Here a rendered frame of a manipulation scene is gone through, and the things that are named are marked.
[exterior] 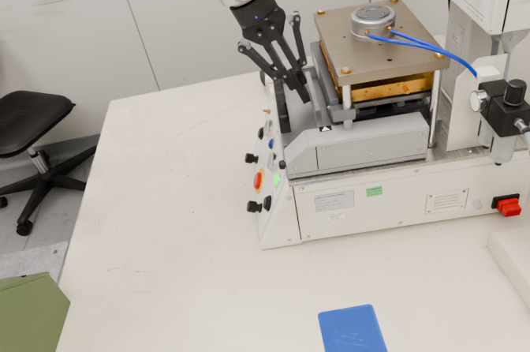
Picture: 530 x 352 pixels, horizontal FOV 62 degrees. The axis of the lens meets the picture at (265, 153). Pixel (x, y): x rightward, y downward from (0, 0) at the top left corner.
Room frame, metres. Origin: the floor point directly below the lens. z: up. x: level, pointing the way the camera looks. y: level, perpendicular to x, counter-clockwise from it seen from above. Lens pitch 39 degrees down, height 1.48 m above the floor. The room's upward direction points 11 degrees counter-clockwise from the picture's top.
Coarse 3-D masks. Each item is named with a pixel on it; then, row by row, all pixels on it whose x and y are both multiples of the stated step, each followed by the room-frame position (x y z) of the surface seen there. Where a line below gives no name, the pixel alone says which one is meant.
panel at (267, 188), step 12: (264, 120) 0.90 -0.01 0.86; (276, 120) 0.79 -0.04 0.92; (276, 132) 0.76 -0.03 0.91; (264, 144) 0.82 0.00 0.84; (276, 144) 0.73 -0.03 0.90; (264, 156) 0.79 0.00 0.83; (264, 168) 0.75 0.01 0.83; (276, 168) 0.67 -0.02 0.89; (264, 180) 0.72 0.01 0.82; (264, 192) 0.69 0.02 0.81; (276, 192) 0.62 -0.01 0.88; (264, 216) 0.63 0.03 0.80; (264, 228) 0.61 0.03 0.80
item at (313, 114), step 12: (312, 84) 0.76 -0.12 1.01; (288, 96) 0.80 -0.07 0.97; (312, 96) 0.72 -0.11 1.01; (288, 108) 0.76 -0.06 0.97; (300, 108) 0.75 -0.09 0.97; (312, 108) 0.72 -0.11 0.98; (324, 108) 0.73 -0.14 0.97; (300, 120) 0.71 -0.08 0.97; (312, 120) 0.70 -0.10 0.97; (324, 120) 0.69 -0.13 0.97; (300, 132) 0.67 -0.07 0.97; (288, 144) 0.64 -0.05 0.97
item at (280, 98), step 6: (276, 84) 0.79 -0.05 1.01; (282, 84) 0.79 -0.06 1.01; (276, 90) 0.77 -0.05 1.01; (282, 90) 0.77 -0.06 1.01; (276, 96) 0.75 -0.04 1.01; (282, 96) 0.74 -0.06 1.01; (276, 102) 0.73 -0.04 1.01; (282, 102) 0.72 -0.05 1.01; (282, 108) 0.70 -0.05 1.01; (282, 114) 0.68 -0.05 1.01; (288, 114) 0.68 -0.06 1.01; (282, 120) 0.68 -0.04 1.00; (288, 120) 0.68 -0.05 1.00; (282, 126) 0.68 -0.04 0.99; (288, 126) 0.68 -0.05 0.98; (282, 132) 0.68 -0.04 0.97; (288, 132) 0.68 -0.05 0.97
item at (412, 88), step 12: (336, 84) 0.67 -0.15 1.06; (360, 84) 0.65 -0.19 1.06; (372, 84) 0.64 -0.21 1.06; (384, 84) 0.64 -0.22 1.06; (396, 84) 0.64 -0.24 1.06; (408, 84) 0.63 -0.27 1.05; (420, 84) 0.63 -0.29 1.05; (360, 96) 0.64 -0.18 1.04; (372, 96) 0.64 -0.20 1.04; (384, 96) 0.64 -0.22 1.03; (396, 96) 0.64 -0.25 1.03; (408, 96) 0.63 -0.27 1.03; (420, 96) 0.63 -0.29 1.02
